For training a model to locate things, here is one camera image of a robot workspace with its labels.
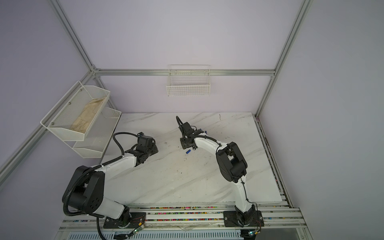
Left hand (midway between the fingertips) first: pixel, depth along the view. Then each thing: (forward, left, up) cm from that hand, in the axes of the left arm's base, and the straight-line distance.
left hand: (152, 147), depth 92 cm
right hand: (+5, -21, -1) cm, 21 cm away
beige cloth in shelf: (+1, +32, +22) cm, 39 cm away
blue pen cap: (+1, -23, -6) cm, 23 cm away
